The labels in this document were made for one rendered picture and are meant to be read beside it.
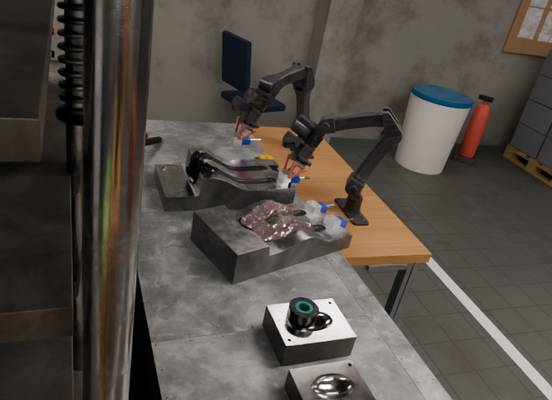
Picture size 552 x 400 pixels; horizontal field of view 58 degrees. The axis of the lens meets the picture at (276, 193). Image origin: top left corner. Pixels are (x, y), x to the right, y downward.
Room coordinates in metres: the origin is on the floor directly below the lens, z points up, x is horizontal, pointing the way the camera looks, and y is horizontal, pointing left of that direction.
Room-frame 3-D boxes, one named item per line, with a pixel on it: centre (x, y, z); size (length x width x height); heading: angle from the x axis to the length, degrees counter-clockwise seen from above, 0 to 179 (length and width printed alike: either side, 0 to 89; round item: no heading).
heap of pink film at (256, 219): (1.47, -0.02, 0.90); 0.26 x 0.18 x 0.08; 133
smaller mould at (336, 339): (1.03, -0.16, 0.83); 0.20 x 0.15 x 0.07; 115
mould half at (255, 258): (1.46, -0.02, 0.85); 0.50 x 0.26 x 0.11; 133
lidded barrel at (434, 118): (4.62, -1.31, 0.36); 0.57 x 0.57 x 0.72
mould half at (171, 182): (1.74, 0.21, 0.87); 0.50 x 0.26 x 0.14; 115
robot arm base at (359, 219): (1.81, -0.32, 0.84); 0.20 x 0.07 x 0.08; 23
